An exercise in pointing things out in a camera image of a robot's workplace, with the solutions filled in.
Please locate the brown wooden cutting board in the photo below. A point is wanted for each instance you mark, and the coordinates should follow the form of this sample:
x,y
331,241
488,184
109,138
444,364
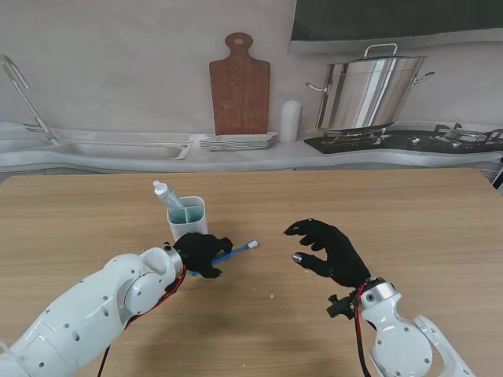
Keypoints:
x,y
239,94

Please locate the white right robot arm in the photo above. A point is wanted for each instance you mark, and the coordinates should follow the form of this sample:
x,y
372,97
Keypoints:
x,y
397,341

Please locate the large stainless steel pot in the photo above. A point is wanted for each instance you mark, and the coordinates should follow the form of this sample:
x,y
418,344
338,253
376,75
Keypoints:
x,y
365,94

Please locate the stack of white plates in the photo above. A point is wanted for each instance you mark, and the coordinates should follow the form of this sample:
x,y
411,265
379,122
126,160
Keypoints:
x,y
237,141

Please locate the white toothbrush holder cup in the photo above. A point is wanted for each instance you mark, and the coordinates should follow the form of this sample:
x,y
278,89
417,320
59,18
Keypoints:
x,y
192,224

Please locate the white cylindrical canister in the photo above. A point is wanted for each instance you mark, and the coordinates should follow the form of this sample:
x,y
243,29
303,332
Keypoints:
x,y
290,121

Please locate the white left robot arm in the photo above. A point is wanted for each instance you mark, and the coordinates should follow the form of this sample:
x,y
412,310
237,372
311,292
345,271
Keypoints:
x,y
78,322

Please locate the silver toothpaste tube white cap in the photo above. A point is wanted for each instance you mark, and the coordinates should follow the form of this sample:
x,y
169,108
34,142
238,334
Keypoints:
x,y
167,198

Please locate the chrome kitchen faucet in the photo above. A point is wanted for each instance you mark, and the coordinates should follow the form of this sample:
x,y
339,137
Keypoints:
x,y
29,102

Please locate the blue toothbrush white bristles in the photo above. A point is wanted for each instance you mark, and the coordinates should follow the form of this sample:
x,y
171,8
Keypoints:
x,y
241,248

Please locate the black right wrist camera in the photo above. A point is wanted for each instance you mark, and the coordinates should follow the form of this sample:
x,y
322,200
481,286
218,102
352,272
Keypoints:
x,y
341,307

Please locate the dark range hood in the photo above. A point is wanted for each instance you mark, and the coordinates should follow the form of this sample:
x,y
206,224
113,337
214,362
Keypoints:
x,y
393,19

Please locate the stainless steel sink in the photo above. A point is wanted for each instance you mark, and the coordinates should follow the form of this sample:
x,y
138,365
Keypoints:
x,y
125,151

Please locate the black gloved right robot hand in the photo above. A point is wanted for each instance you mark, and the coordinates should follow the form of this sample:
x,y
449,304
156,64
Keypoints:
x,y
338,255

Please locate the black gas stove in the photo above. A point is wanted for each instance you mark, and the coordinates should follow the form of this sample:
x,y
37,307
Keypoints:
x,y
397,142

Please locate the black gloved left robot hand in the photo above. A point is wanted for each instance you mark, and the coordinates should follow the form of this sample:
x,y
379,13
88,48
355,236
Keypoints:
x,y
198,251

